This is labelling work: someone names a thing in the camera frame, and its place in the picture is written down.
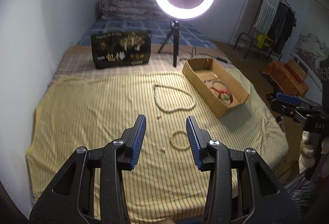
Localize black power cable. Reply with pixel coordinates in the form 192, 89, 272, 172
180, 46, 232, 65

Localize cream beaded bracelet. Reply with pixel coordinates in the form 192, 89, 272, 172
169, 130, 192, 151

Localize blue bangle bracelet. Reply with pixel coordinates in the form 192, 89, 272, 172
204, 80, 233, 96

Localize clothes drying rack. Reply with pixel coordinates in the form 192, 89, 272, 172
252, 0, 297, 60

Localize brown cardboard box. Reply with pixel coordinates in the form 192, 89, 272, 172
182, 59, 249, 118

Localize black tripod stand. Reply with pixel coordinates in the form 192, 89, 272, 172
157, 0, 203, 68

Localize folded quilt blanket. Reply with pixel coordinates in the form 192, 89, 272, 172
99, 0, 167, 19

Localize red cord green bead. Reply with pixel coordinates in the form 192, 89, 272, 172
218, 90, 233, 100

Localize black printed gift bag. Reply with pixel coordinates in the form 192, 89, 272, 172
91, 30, 152, 69

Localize yellow striped bed sheet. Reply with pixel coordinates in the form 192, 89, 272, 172
26, 69, 288, 223

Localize twisted pearl rope necklace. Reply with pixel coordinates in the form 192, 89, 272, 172
153, 84, 196, 113

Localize black metal chair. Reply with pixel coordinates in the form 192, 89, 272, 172
233, 32, 282, 61

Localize orange wooden cabinet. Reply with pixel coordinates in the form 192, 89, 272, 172
260, 61, 309, 97

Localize white gloved right hand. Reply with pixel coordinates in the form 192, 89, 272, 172
298, 131, 315, 173

